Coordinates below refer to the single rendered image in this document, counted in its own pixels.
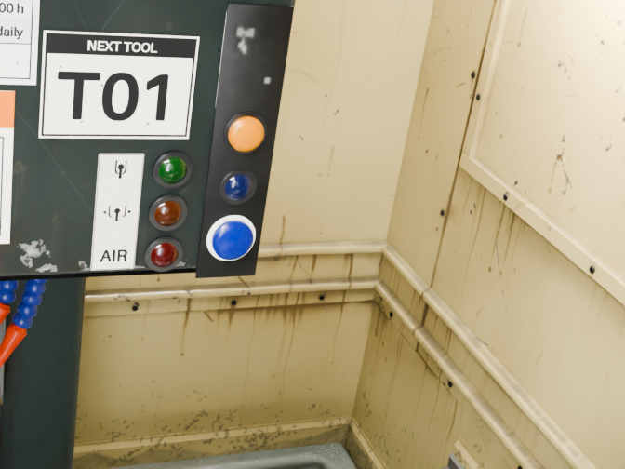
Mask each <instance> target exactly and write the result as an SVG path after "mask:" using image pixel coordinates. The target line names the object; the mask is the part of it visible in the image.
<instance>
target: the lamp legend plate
mask: <svg viewBox="0 0 625 469"><path fill-rule="evenodd" d="M143 162H144V154H99V162H98V176H97V189H96V202H95V215H94V228H93V241H92V254H91V266H90V270H91V271H96V270H117V269H134V264H135V254H136V244H137V233H138V223H139V213H140V193H141V183H142V172H143Z"/></svg>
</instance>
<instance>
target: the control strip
mask: <svg viewBox="0 0 625 469"><path fill-rule="evenodd" d="M293 10H294V7H292V6H275V5H258V4H241V3H228V7H227V16H226V23H225V31H224V39H223V47H222V55H221V63H220V71H219V85H218V94H217V101H216V110H215V117H214V125H213V133H212V141H211V149H210V157H209V165H208V172H207V180H206V195H205V203H204V211H203V219H202V227H201V234H200V243H199V250H198V259H197V266H196V275H195V278H210V277H230V276H250V275H255V273H256V267H257V260H258V254H259V241H260V235H261V229H262V223H263V216H264V209H265V203H266V196H267V190H268V183H269V177H270V171H271V164H272V158H273V146H274V139H275V132H276V126H277V119H278V114H279V107H280V100H281V94H282V87H283V81H284V74H285V67H286V56H287V50H288V43H289V36H290V30H291V23H292V17H293ZM244 116H252V117H255V118H257V119H258V120H259V121H260V122H261V123H262V125H263V127H264V138H263V140H262V142H261V144H260V145H259V146H258V147H257V148H256V149H254V150H252V151H249V152H240V151H237V150H236V149H234V148H233V147H232V145H231V144H230V142H229V137H228V134H229V130H230V127H231V125H232V124H233V123H234V122H235V121H236V120H237V119H239V118H241V117H244ZM171 157H178V158H180V159H182V160H183V161H184V162H185V163H186V165H187V174H186V176H185V178H184V179H183V180H182V181H180V182H178V183H175V184H168V183H165V182H163V181H162V180H161V178H160V176H159V168H160V166H161V165H162V163H163V162H164V161H166V160H167V159H168V158H171ZM192 171H193V165H192V162H191V160H190V158H189V157H188V156H187V155H186V154H185V153H183V152H180V151H168V152H165V153H163V154H161V155H160V156H159V157H158V158H157V159H156V160H155V162H154V164H153V177H154V179H155V180H156V182H157V183H158V184H159V185H161V186H162V187H165V188H169V189H172V188H177V187H180V186H181V185H183V184H184V183H185V182H186V181H187V180H188V179H189V178H190V177H191V175H192ZM236 175H246V176H248V177H249V178H250V179H251V181H252V190H251V192H250V194H249V195H248V196H247V197H246V198H244V199H242V200H232V199H231V198H229V197H228V196H227V195H226V192H225V186H226V184H227V182H228V180H229V179H230V178H232V177H233V176H236ZM166 201H175V202H177V203H179V204H180V205H181V207H182V217H181V219H180V221H179V222H178V223H176V224H175V225H173V226H168V227H165V226H162V225H160V224H159V223H157V221H156V220H155V216H154V213H155V211H156V209H157V208H158V206H159V205H161V204H162V203H164V202H166ZM187 213H188V209H187V206H186V204H185V202H184V200H183V199H182V198H181V197H179V196H178V195H175V194H164V195H161V196H159V197H158V198H156V199H155V200H154V201H153V202H152V204H151V205H150V208H149V213H148V215H149V220H150V222H151V224H152V225H153V226H154V227H155V228H157V229H158V230H161V231H171V230H174V229H176V228H178V227H179V226H181V225H182V224H183V223H184V221H185V219H186V217H187ZM234 220H236V221H243V222H244V223H246V224H247V225H248V226H249V227H250V229H251V231H252V233H253V244H252V246H251V248H250V250H249V251H248V252H247V253H246V254H245V255H244V256H242V257H240V258H238V259H235V260H225V259H223V258H221V257H219V256H218V255H217V254H216V252H215V251H214V249H213V248H212V243H211V242H212V236H213V234H214V232H215V231H216V229H217V228H218V227H219V226H220V225H222V224H223V223H224V222H226V221H234ZM162 243H170V244H172V245H174V246H175V247H176V248H177V250H178V253H179V255H178V258H177V260H176V261H175V262H174V263H173V264H172V265H170V266H168V267H166V268H160V267H157V266H155V265H154V264H153V263H152V261H151V253H152V251H153V249H154V248H155V247H156V246H158V245H160V244H162ZM182 255H183V250H182V246H181V244H180V242H179V241H178V240H177V239H176V238H174V237H171V236H160V237H157V238H155V239H154V240H153V241H152V242H151V243H150V244H149V245H148V246H147V248H146V249H145V253H144V258H145V261H146V263H147V265H148V266H149V267H150V268H151V269H153V270H155V271H157V272H165V271H169V270H171V269H173V268H174V267H176V266H177V265H178V264H179V263H180V261H181V258H182Z"/></svg>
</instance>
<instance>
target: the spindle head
mask: <svg viewBox="0 0 625 469"><path fill-rule="evenodd" d="M295 1H296V0H40V6H39V27H38V48H37V69H36V85H3V84H0V90H4V91H15V108H14V134H13V160H12V187H11V213H10V239H9V244H0V281H14V280H35V279H56V278H76V277H98V276H119V275H159V274H180V273H196V266H197V259H198V250H199V243H200V234H201V227H202V219H203V211H204V203H205V195H206V180H207V172H208V165H209V157H210V149H211V141H212V133H213V125H214V117H215V110H216V99H217V91H218V83H219V68H220V60H221V52H222V45H223V36H224V29H225V21H226V13H227V7H228V3H241V4H258V5H275V6H292V7H295ZM44 30H59V31H81V32H103V33H125V34H167V35H189V36H199V37H200V38H199V47H198V55H197V63H196V72H195V81H194V90H193V106H192V114H191V124H190V132H189V139H57V138H38V132H39V112H40V91H41V71H42V51H43V31H44ZM168 151H180V152H183V153H185V154H186V155H187V156H188V157H189V158H190V160H191V162H192V165H193V171H192V175H191V177H190V178H189V179H188V180H187V181H186V182H185V183H184V184H183V185H181V186H180V187H177V188H172V189H169V188H165V187H162V186H161V185H159V184H158V183H157V182H156V180H155V179H154V177H153V164H154V162H155V160H156V159H157V158H158V157H159V156H160V155H161V154H163V153H165V152H168ZM99 154H144V162H143V172H142V183H141V193H140V213H139V223H138V233H137V244H136V254H135V264H134V269H117V270H96V271H91V270H90V266H91V254H92V241H93V228H94V215H95V202H96V189H97V176H98V162H99ZM164 194H175V195H178V196H179V197H181V198H182V199H183V200H184V202H185V204H186V206H187V209H188V213H187V217H186V219H185V221H184V223H183V224H182V225H181V226H179V227H178V228H176V229H174V230H171V231H161V230H158V229H157V228H155V227H154V226H153V225H152V224H151V222H150V220H149V215H148V213H149V208H150V205H151V204H152V202H153V201H154V200H155V199H156V198H158V197H159V196H161V195H164ZM160 236H171V237H174V238H176V239H177V240H178V241H179V242H180V244H181V246H182V250H183V255H182V258H181V261H180V263H179V264H178V265H177V266H176V267H174V268H173V269H171V270H169V271H165V272H157V271H155V270H153V269H151V268H150V267H149V266H148V265H147V263H146V261H145V258H144V253H145V249H146V248H147V246H148V245H149V244H150V243H151V242H152V241H153V240H154V239H155V238H157V237H160Z"/></svg>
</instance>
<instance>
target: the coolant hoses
mask: <svg viewBox="0 0 625 469"><path fill-rule="evenodd" d="M46 282H47V279H35V280H28V281H27V282H26V284H25V289H26V290H25V291H24V292H23V293H22V295H21V300H22V301H21V302H20V304H19V305H18V308H17V310H18V312H17V313H15V314H14V315H13V318H12V322H13V323H12V324H10V325H8V327H7V332H6V334H5V337H4V339H3V340H2V343H1V345H0V368H1V367H2V365H3V364H4V363H5V362H6V360H7V359H8V358H9V356H10V355H11V354H12V352H13V351H14V350H15V349H16V347H17V346H18V345H19V343H20V342H21V341H22V339H23V338H24V337H25V336H26V335H27V331H26V329H27V328H30V327H31V325H32V324H33V317H34V316H36V314H37V305H40V303H41V302H42V295H41V294H43V293H44V292H45V290H46V284H45V283H46ZM18 286H19V282H18V280H14V281H0V325H1V324H2V323H3V321H4V320H5V318H6V317H7V315H8V314H9V313H10V305H9V303H12V302H13V301H15V300H16V292H15V290H16V289H17V288H18Z"/></svg>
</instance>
